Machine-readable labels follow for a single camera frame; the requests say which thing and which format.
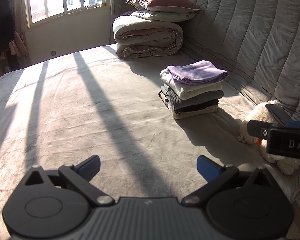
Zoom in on folded grey garment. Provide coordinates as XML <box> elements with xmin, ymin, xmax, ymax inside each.
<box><xmin>161</xmin><ymin>85</ymin><xmax>224</xmax><ymax>110</ymax></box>

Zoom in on grey bed sheet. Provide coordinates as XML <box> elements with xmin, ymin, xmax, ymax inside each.
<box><xmin>0</xmin><ymin>43</ymin><xmax>300</xmax><ymax>240</ymax></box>

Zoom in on folded beige pink quilt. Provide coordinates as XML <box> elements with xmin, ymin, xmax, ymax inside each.
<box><xmin>113</xmin><ymin>15</ymin><xmax>184</xmax><ymax>60</ymax></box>

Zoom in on white plush dog toy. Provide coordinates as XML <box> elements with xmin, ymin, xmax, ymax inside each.
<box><xmin>237</xmin><ymin>100</ymin><xmax>300</xmax><ymax>177</ymax></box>

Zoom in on folded beige garment bottom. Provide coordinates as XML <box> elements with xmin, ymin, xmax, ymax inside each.
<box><xmin>158</xmin><ymin>91</ymin><xmax>218</xmax><ymax>119</ymax></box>

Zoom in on folded cream garment top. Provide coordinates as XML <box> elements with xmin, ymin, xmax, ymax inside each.
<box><xmin>160</xmin><ymin>68</ymin><xmax>222</xmax><ymax>100</ymax></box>

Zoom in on grey quilted headboard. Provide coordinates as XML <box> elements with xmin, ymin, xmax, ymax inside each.
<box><xmin>182</xmin><ymin>0</ymin><xmax>300</xmax><ymax>121</ymax></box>

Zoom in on purple pants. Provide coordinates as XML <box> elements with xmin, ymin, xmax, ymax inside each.
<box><xmin>167</xmin><ymin>60</ymin><xmax>229</xmax><ymax>86</ymax></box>

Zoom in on pink pillow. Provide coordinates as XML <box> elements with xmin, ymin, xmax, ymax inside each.
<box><xmin>126</xmin><ymin>0</ymin><xmax>200</xmax><ymax>22</ymax></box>

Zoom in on hanging dark clothes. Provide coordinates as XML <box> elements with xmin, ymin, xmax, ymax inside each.
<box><xmin>0</xmin><ymin>0</ymin><xmax>28</xmax><ymax>57</ymax></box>

